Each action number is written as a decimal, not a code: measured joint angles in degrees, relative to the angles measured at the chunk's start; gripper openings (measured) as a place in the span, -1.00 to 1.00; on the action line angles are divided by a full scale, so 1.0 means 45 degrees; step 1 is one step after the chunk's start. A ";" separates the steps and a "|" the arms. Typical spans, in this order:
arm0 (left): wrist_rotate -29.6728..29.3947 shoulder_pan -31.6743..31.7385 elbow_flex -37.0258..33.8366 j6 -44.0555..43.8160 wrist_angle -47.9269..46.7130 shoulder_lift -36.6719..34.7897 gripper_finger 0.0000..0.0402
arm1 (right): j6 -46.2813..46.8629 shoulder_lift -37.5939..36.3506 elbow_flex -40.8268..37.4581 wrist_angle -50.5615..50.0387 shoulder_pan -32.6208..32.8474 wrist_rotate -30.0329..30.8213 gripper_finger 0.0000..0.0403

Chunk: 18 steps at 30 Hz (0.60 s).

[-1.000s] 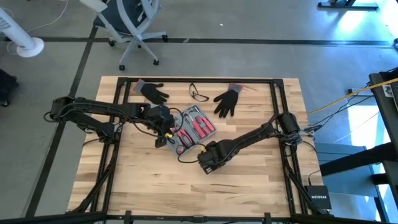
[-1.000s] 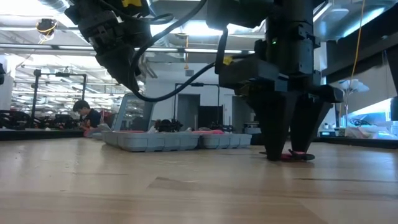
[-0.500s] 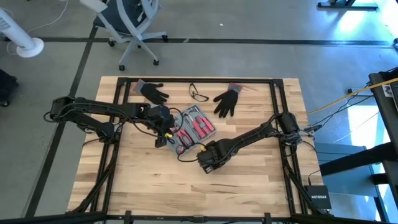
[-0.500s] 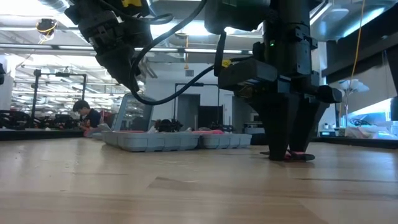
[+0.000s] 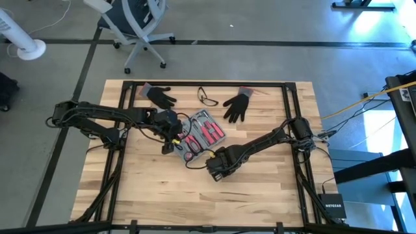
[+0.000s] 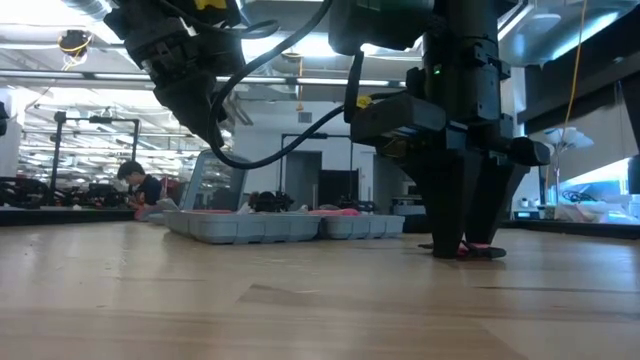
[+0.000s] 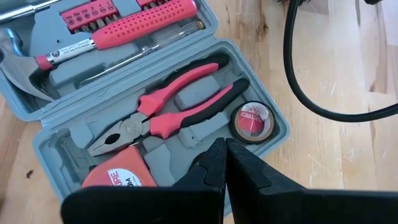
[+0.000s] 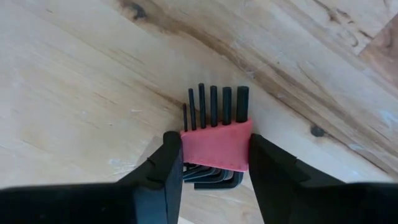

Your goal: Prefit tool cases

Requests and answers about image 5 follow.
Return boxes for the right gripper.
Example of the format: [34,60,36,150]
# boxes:
[205,146,244,183]

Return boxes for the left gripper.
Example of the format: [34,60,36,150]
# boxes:
[152,109,183,155]

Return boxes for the pink-handled pliers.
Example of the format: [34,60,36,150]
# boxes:
[185,133,204,154]

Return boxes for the pink-handled screwdriver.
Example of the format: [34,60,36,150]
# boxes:
[207,118,226,139]

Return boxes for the grey plastic tool case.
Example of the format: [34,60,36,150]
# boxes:
[172,109,228,164]

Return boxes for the black work glove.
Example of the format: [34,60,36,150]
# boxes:
[139,82,178,111]
[222,86,254,124]

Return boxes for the black-framed safety glasses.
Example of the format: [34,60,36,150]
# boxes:
[197,86,220,108]

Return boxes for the light grey mesh office chair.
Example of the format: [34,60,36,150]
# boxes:
[83,0,176,75]

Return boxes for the black bag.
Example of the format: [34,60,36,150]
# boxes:
[0,71,20,113]

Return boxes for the white tower fan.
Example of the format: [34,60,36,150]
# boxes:
[0,8,47,61]

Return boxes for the black stand base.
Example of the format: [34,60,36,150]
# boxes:
[331,0,397,12]

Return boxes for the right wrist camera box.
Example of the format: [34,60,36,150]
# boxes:
[207,154,230,173]

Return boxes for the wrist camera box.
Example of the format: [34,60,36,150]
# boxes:
[207,154,230,173]
[161,110,183,131]

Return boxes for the black right camera cable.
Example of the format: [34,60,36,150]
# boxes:
[185,149,215,170]

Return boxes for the black camera cable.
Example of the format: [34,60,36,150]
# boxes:
[185,149,215,170]
[175,112,193,140]

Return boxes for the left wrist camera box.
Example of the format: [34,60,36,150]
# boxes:
[161,110,183,131]

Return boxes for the black left camera cable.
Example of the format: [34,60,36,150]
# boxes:
[175,112,193,140]

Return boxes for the black metal table frame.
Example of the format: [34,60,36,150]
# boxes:
[68,80,350,234]

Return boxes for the black Netgear network switch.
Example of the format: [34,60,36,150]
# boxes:
[317,193,348,220]

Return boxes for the black workbench frame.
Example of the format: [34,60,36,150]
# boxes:
[333,73,416,234]

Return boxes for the yellow cable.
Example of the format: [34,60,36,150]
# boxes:
[321,80,416,120]

